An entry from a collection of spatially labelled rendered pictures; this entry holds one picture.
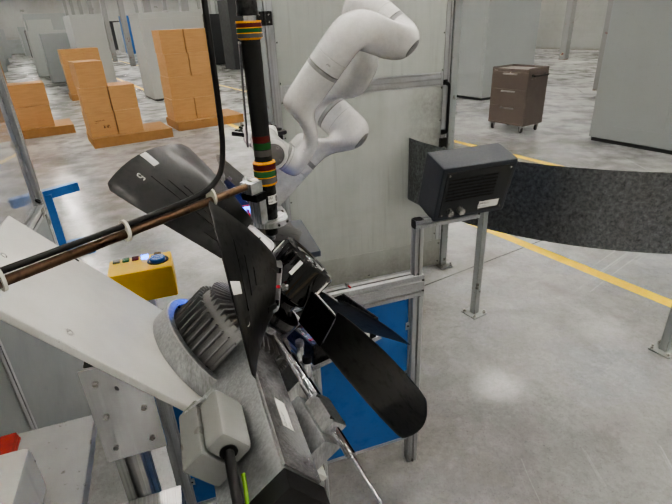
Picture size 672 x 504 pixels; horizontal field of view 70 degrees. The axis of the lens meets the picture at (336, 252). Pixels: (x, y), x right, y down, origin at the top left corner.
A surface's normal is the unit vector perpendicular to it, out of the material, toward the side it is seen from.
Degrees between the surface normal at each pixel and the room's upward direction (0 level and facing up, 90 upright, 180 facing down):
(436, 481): 0
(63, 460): 0
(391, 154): 90
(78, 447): 0
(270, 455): 40
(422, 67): 90
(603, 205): 90
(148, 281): 90
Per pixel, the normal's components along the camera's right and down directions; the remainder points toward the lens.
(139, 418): 0.33, 0.39
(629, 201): -0.32, 0.43
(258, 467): -0.64, -0.57
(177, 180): 0.54, -0.53
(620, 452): -0.04, -0.90
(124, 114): 0.54, 0.35
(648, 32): -0.85, 0.26
